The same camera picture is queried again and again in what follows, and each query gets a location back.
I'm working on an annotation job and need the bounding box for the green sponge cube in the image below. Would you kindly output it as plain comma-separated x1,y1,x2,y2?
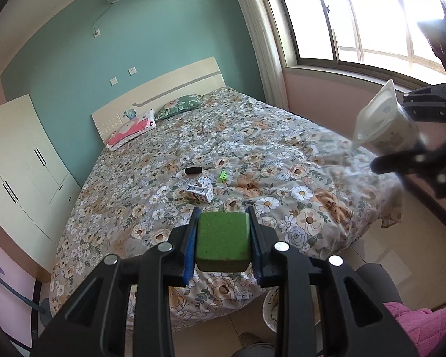
196,212,250,273

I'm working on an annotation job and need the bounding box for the white blue milk carton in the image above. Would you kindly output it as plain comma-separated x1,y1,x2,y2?
184,184,214,203

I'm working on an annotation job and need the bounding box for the black foam cylinder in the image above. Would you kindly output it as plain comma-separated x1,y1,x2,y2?
184,166,203,176

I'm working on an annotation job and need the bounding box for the small bright green toy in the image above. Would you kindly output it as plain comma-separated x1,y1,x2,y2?
218,169,229,183

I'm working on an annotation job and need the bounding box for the white medicine box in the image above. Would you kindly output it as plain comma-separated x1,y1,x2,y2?
197,176,213,190

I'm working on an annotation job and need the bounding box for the white lined trash bin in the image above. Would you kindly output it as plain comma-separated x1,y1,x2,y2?
262,287,279,333

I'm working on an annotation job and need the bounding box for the person's right grey trouser leg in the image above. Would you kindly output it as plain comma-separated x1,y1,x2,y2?
355,263,403,304

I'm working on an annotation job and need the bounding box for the floral bed quilt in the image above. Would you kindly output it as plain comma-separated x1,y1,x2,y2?
49,87,403,313

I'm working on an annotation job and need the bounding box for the white wardrobe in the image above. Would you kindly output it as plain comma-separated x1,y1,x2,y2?
0,95,80,272

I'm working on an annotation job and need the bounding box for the pink white pillow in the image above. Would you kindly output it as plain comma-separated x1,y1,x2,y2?
106,109,156,151

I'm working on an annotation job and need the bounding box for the cream curtain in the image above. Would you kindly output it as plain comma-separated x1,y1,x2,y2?
238,0,296,110

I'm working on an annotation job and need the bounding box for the beige wooden headboard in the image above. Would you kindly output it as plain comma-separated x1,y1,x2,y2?
92,57,225,143

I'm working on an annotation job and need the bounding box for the green leaf pillow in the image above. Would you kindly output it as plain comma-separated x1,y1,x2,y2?
155,94,201,121

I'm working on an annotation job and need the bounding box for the window with frame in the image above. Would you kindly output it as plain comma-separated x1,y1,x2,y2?
280,0,446,84

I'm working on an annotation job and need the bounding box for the white wall socket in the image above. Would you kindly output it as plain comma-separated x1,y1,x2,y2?
109,77,118,86

